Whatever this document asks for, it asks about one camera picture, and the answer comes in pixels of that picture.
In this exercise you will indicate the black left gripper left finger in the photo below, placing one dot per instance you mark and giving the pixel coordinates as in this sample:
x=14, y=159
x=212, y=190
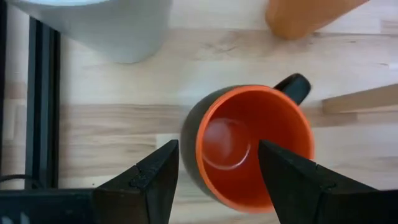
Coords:
x=149, y=193

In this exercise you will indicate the black aluminium table frame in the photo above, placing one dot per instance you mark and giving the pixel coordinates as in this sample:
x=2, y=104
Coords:
x=42, y=109

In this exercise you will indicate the wooden slatted board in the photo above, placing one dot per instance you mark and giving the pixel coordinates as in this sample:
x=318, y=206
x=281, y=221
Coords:
x=367, y=99

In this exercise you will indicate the white plant pot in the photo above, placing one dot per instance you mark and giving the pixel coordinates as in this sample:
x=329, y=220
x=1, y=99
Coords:
x=118, y=31

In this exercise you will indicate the black mug orange inside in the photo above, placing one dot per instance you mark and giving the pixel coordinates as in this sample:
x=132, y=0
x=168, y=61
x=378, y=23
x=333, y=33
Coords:
x=245, y=105

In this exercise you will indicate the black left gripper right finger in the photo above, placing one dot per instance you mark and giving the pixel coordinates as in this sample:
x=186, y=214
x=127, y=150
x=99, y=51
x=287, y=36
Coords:
x=304, y=193

